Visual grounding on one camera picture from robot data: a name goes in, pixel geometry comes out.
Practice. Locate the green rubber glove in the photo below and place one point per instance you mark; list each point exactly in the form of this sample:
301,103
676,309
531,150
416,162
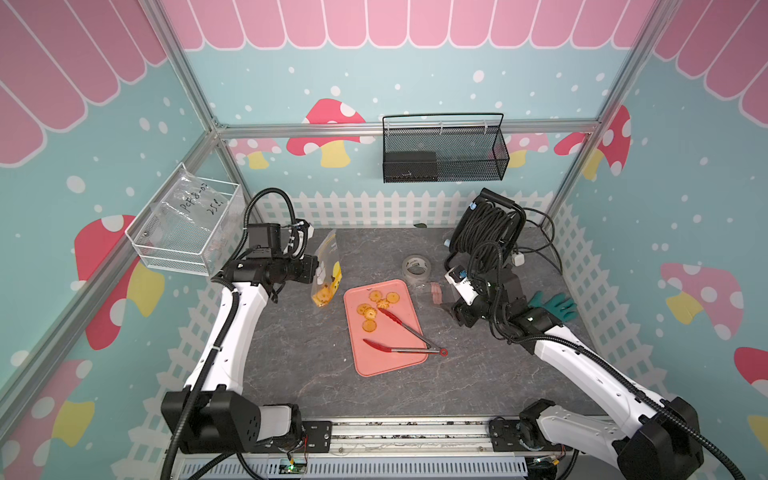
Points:
560,306

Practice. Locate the black cable reel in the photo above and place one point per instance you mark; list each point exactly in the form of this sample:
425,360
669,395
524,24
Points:
487,233

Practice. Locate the white power plug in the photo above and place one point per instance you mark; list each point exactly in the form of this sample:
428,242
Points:
518,259

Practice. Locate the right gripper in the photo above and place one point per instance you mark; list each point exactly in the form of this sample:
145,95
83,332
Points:
461,308

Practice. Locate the red metal tongs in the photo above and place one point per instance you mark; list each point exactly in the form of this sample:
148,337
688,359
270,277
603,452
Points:
409,340

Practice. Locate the small clear zip bag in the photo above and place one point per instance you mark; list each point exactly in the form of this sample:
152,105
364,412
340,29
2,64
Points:
443,296

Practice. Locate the clear resealable bag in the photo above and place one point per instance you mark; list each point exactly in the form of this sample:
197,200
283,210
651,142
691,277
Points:
328,274

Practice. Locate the pink plastic tray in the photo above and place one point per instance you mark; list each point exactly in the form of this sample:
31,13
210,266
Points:
365,321

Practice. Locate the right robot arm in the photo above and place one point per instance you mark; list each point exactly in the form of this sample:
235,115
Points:
646,435

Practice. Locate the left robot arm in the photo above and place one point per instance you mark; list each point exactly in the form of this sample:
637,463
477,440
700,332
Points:
210,414

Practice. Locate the clear wire wall basket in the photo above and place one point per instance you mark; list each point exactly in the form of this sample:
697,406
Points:
191,225

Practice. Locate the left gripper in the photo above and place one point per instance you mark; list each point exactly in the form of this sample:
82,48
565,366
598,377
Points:
309,263

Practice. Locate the black mesh wall basket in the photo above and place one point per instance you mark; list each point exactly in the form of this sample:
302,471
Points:
450,147

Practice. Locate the clear tape roll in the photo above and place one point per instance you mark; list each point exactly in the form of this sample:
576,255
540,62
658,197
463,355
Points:
416,270

